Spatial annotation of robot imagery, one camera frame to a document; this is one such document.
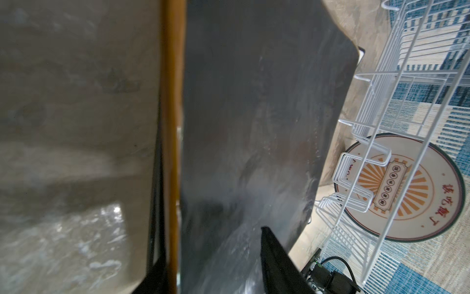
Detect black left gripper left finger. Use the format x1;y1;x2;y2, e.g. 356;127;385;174
132;257;169;294

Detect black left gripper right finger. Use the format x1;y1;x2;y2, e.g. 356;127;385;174
260;226;315;294

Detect black square plate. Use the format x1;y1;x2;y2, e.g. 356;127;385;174
0;0;361;294

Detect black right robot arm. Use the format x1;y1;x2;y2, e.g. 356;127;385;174
301;247;365;294

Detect white wire dish rack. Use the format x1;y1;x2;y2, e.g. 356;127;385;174
315;1;470;294

